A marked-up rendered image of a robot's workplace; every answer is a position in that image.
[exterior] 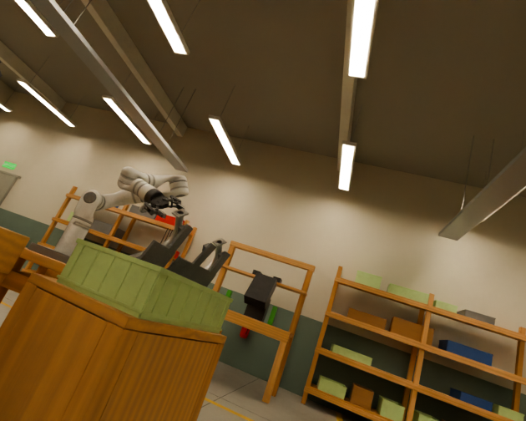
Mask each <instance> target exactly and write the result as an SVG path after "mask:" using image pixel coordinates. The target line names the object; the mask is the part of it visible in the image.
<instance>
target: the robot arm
mask: <svg viewBox="0 0 526 421"><path fill-rule="evenodd" d="M167 181H168V182H169V187H170V191H160V190H157V189H156V188H158V187H160V186H161V185H162V184H163V183H165V182H167ZM118 187H119V188H120V189H122V190H121V191H119V192H116V193H113V194H107V195H101V194H100V193H99V192H97V191H96V190H87V191H85V192H84V193H83V195H82V196H81V198H80V199H79V201H78V204H77V205H76V207H75V209H74V214H73V217H72V219H71V220H70V222H69V223H68V225H67V227H66V229H65V231H64V232H63V234H62V236H61V237H60V239H59V241H58V243H57V245H56V246H55V248H54V250H55V251H58V252H61V253H63V254H65V255H68V256H71V255H72V253H73V250H74V248H75V246H76V245H77V244H78V243H77V242H76V240H77V239H78V238H79V239H82V240H83V239H84V237H85V236H86V235H87V233H88V231H89V228H90V226H91V225H92V224H93V222H94V212H95V211H101V210H105V209H108V208H112V207H115V206H120V205H131V204H138V203H143V202H144V204H143V205H142V206H141V207H140V208H139V211H140V212H141V213H145V212H149V213H150V214H151V215H153V214H156V215H158V216H160V217H161V218H163V219H165V218H166V214H165V213H164V212H163V211H162V209H164V208H168V207H169V208H172V207H174V208H177V209H178V210H179V209H182V208H183V209H185V208H184V207H183V206H182V205H181V200H180V199H178V198H179V197H183V196H186V195H188V194H189V188H188V183H187V179H186V177H185V176H183V175H151V174H145V173H142V172H140V171H138V170H136V169H134V168H132V167H129V166H126V167H124V168H123V169H122V170H121V173H120V176H119V179H118ZM177 197H178V198H177ZM169 202H171V205H169ZM173 203H174V204H176V205H173ZM159 209H161V210H159Z"/></svg>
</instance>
